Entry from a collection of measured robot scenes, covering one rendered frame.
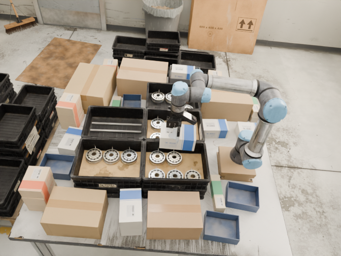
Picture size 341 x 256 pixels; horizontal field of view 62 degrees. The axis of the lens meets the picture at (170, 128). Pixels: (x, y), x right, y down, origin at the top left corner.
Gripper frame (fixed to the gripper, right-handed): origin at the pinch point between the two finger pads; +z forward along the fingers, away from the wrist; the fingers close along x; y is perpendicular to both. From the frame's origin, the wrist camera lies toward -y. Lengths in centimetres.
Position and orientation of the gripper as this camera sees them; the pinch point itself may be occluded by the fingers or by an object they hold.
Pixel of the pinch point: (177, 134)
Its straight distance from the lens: 161.4
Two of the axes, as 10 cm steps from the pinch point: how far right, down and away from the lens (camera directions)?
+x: -0.5, 7.2, -6.9
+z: -0.7, 6.8, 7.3
